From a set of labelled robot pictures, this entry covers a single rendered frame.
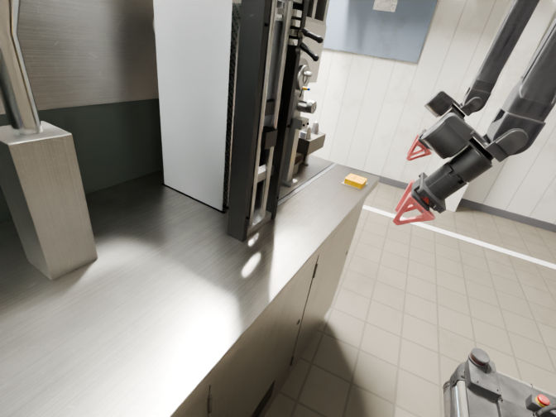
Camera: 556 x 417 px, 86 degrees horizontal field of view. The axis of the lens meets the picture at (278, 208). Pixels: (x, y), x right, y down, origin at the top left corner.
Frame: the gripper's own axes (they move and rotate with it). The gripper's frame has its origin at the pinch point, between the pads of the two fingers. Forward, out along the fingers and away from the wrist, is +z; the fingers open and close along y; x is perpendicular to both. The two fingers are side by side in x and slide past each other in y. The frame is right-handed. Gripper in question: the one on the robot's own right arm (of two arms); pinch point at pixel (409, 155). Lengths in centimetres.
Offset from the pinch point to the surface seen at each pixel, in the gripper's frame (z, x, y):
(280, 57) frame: -7, -42, 51
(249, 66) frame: -5, -43, 61
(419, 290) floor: 72, 86, -67
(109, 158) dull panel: 44, -66, 59
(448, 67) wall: -31, 1, -244
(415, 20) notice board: -40, -53, -241
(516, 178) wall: -3, 129, -244
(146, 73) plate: 24, -75, 45
